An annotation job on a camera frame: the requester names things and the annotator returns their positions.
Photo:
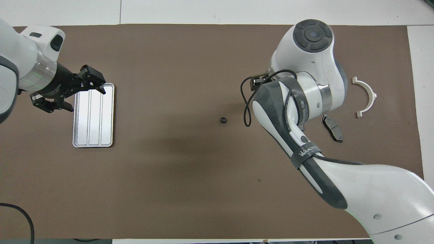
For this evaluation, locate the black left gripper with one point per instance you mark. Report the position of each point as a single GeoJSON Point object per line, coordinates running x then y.
{"type": "Point", "coordinates": [62, 83]}

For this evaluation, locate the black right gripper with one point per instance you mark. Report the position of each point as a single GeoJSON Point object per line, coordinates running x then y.
{"type": "Point", "coordinates": [257, 83]}

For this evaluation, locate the small black bearing gear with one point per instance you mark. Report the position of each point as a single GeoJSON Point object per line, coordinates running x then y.
{"type": "Point", "coordinates": [223, 120]}

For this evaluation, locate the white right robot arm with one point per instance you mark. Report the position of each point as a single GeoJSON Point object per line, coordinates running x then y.
{"type": "Point", "coordinates": [373, 196]}

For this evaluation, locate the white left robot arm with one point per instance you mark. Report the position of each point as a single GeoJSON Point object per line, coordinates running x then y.
{"type": "Point", "coordinates": [20, 54]}

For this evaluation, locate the silver metal tray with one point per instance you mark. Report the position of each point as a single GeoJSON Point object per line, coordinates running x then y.
{"type": "Point", "coordinates": [93, 118]}

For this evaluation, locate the long curved grey brake pad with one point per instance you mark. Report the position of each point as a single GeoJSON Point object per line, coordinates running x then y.
{"type": "Point", "coordinates": [333, 128]}

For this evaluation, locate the brown table mat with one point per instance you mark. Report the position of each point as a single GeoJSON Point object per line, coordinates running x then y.
{"type": "Point", "coordinates": [186, 189]}

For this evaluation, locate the white semicircular plastic bracket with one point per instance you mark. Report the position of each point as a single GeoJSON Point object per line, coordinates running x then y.
{"type": "Point", "coordinates": [372, 97]}

